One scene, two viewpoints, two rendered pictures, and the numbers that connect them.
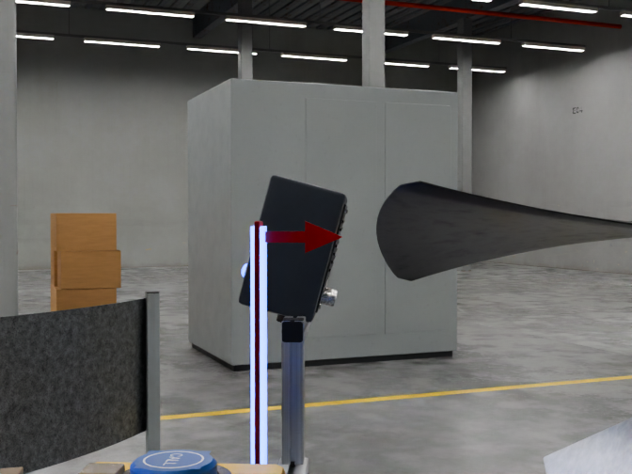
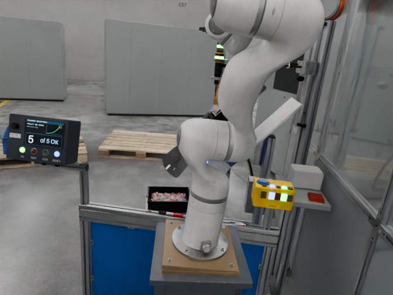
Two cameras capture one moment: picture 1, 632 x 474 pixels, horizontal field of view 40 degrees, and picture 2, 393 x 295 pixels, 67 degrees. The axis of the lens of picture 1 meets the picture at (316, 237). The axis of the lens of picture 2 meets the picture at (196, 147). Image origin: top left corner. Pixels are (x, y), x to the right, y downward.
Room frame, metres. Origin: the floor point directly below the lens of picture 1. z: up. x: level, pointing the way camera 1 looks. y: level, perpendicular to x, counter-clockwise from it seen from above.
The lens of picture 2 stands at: (0.65, 1.21, 1.57)
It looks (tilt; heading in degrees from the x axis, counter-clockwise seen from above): 18 degrees down; 272
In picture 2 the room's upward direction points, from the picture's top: 5 degrees clockwise
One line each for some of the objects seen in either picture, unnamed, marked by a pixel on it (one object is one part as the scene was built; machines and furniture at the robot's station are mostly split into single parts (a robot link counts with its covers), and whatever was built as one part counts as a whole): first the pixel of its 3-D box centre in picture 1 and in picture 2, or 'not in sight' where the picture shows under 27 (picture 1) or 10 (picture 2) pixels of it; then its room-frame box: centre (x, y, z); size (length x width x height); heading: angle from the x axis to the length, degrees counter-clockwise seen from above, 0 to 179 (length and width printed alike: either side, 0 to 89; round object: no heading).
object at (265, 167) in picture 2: not in sight; (255, 224); (0.29, -0.42, 0.58); 0.09 x 0.05 x 1.15; 87
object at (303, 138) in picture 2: not in sight; (297, 165); (0.03, -0.69, 0.90); 0.08 x 0.06 x 1.80; 122
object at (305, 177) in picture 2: not in sight; (304, 175); (0.05, -0.47, 0.92); 0.17 x 0.16 x 0.11; 177
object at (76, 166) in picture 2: (297, 321); (61, 164); (1.28, 0.03, 1.04); 0.24 x 0.03 x 0.03; 177
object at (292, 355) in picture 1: (292, 390); (84, 184); (1.18, 0.03, 0.96); 0.03 x 0.03 x 0.20; 87
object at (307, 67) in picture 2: not in sight; (307, 67); (0.11, -0.64, 1.53); 0.10 x 0.07 x 0.09; 32
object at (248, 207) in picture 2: not in sight; (258, 195); (0.29, -0.51, 0.73); 0.15 x 0.09 x 0.22; 177
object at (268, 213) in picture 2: not in sight; (268, 215); (0.36, 0.07, 0.92); 0.03 x 0.03 x 0.12; 87
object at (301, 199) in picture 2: not in sight; (299, 191); (0.08, -0.39, 0.85); 0.36 x 0.24 x 0.03; 87
